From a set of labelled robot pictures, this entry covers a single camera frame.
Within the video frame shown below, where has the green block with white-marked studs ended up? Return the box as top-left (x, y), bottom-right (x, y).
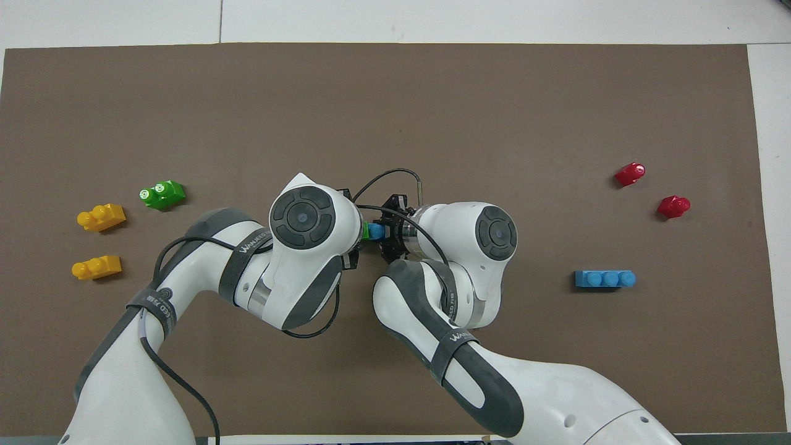
top-left (139, 180), bottom-right (186, 211)

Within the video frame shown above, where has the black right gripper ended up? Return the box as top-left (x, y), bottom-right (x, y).
top-left (378, 193), bottom-right (411, 265)

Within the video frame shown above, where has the red single-stud block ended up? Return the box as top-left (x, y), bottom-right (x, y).
top-left (614, 162), bottom-right (646, 187)
top-left (656, 195), bottom-right (692, 220)

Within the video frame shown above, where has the yellow two-stud block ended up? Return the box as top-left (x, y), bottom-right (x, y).
top-left (71, 255), bottom-right (122, 281)
top-left (77, 203), bottom-right (127, 233)

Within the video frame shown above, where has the brown table mat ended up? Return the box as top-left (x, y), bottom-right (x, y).
top-left (0, 43), bottom-right (788, 437)

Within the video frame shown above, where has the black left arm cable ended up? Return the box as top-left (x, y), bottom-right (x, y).
top-left (138, 235), bottom-right (342, 445)

